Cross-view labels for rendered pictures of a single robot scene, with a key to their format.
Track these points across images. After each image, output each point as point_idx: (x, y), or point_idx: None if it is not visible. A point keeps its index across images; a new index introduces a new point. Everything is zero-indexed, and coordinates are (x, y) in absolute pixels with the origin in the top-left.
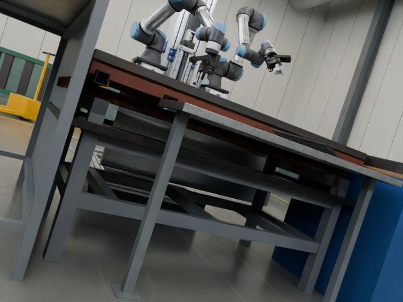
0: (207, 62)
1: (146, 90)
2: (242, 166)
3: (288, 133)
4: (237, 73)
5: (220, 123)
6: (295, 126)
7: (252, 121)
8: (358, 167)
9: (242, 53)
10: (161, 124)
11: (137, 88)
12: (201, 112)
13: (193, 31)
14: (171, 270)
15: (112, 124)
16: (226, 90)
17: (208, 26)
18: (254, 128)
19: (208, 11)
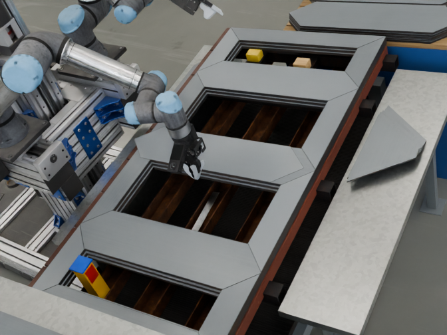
0: (191, 151)
1: (253, 315)
2: (231, 126)
3: (369, 173)
4: (106, 6)
5: (377, 296)
6: (338, 124)
7: (316, 183)
8: (441, 130)
9: (133, 18)
10: (132, 199)
11: (248, 326)
12: (367, 318)
13: (6, 24)
14: (320, 329)
15: (100, 270)
16: (122, 50)
17: (114, 78)
18: (391, 255)
19: (72, 40)
